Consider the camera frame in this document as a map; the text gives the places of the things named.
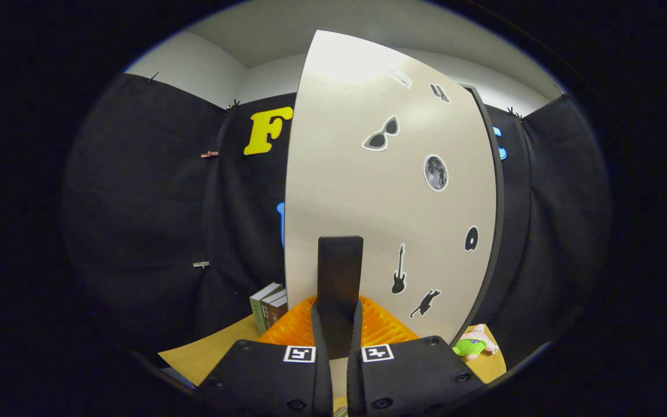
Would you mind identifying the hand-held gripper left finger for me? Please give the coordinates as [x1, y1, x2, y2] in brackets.
[195, 295, 334, 417]

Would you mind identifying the black backdrop cloth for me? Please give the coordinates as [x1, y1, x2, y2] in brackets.
[61, 72, 611, 371]

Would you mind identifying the green and pink plush toy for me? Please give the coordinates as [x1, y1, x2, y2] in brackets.
[452, 324, 499, 361]

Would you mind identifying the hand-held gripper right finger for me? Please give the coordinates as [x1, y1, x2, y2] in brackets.
[347, 295, 488, 417]

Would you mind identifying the green book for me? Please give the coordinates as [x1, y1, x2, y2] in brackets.
[249, 282, 283, 336]

